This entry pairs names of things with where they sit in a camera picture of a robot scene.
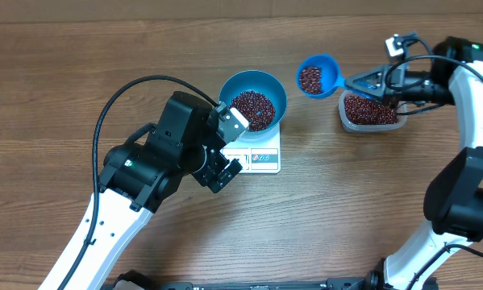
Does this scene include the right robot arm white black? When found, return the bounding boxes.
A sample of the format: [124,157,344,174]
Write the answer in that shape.
[344,34,483,289]

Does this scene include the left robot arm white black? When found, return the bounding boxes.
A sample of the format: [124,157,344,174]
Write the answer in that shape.
[41,91,249,289]

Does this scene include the beans in scoop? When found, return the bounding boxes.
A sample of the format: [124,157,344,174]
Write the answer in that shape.
[298,66,323,94]

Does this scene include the white digital kitchen scale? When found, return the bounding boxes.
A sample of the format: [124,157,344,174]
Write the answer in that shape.
[222,123,281,174]

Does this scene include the red beans in bowl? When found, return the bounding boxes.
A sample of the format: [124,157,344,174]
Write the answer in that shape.
[230,90,276,132]

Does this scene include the teal blue bowl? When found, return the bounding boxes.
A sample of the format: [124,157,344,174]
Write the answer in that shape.
[219,70,288,142]

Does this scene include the red adzuki beans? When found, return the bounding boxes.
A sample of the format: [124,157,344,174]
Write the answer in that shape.
[344,94,399,125]

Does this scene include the clear plastic container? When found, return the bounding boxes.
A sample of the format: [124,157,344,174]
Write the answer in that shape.
[339,90,407,133]

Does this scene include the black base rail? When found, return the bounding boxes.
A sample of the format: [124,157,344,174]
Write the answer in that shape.
[103,269,439,290]

